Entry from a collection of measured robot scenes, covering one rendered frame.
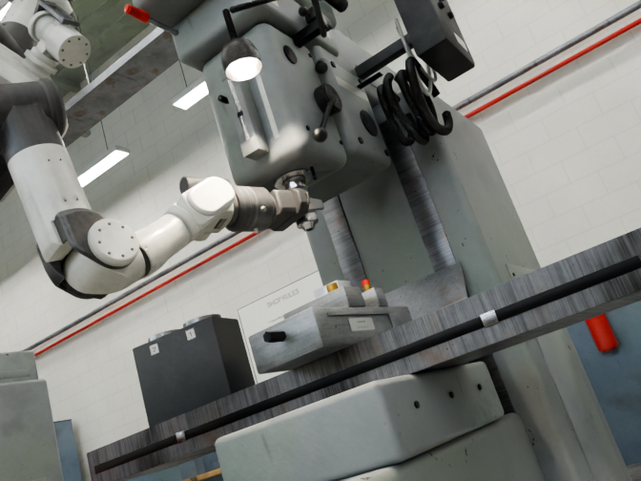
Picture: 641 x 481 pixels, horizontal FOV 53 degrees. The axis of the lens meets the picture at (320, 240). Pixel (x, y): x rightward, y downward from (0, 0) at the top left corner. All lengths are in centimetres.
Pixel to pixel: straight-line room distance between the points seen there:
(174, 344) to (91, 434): 720
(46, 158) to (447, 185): 94
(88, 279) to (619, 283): 77
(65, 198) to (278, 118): 48
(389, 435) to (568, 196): 463
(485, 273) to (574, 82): 424
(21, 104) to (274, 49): 53
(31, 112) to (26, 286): 868
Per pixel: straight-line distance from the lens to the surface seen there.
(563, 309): 101
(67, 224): 99
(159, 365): 150
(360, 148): 144
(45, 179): 104
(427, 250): 160
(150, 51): 470
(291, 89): 134
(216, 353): 142
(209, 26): 146
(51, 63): 134
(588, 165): 550
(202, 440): 136
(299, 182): 134
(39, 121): 110
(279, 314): 656
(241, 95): 134
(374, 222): 168
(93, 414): 860
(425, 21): 156
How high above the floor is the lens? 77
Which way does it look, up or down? 17 degrees up
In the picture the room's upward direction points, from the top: 18 degrees counter-clockwise
